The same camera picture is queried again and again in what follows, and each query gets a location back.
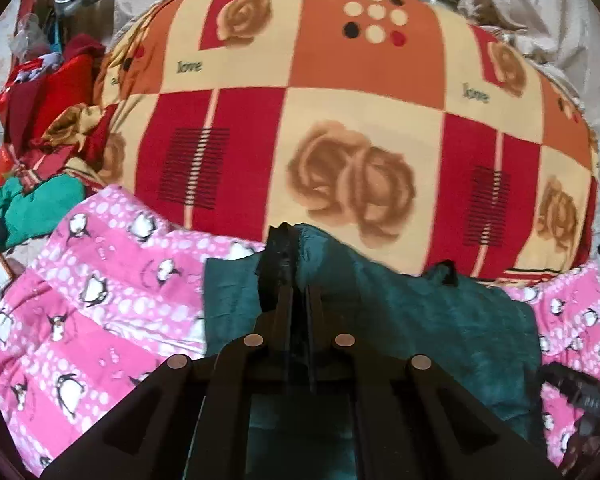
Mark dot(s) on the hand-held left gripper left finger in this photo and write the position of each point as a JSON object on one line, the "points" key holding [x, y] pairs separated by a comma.
{"points": [[280, 320]]}

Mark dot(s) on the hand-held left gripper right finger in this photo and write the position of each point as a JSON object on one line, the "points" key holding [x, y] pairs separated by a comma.
{"points": [[319, 320]]}

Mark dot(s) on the dark green puffer jacket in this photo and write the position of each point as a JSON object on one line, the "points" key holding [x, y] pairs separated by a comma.
{"points": [[430, 320]]}

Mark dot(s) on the red clothes pile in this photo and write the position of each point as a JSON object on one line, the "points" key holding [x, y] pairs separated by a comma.
{"points": [[50, 90]]}

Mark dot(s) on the pink penguin print blanket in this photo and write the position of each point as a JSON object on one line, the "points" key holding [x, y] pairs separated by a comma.
{"points": [[105, 310]]}

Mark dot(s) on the rose print checkered quilt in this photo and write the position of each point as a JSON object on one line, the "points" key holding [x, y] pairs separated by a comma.
{"points": [[360, 125]]}

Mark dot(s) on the teal green cloth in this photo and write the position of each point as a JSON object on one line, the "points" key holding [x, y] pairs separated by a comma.
{"points": [[35, 205]]}

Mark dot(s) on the beige crumpled cloth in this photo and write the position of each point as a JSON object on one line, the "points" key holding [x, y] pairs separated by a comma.
{"points": [[545, 15]]}

